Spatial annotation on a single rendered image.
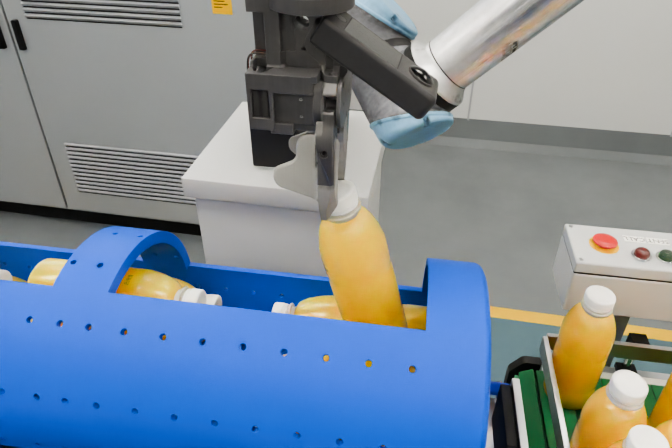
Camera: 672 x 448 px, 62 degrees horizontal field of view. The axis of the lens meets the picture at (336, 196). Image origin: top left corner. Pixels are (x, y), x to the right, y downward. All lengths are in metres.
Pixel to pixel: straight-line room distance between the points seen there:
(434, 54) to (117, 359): 0.56
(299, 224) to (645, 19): 2.76
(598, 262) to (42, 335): 0.74
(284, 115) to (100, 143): 2.20
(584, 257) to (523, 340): 1.41
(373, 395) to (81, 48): 2.11
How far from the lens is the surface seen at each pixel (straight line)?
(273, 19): 0.48
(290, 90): 0.47
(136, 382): 0.63
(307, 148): 0.50
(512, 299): 2.47
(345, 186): 0.56
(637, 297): 0.98
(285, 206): 0.93
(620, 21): 3.43
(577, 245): 0.95
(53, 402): 0.69
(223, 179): 0.96
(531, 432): 0.95
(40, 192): 3.03
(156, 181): 2.62
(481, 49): 0.81
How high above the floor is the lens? 1.65
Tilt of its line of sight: 34 degrees down
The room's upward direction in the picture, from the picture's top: straight up
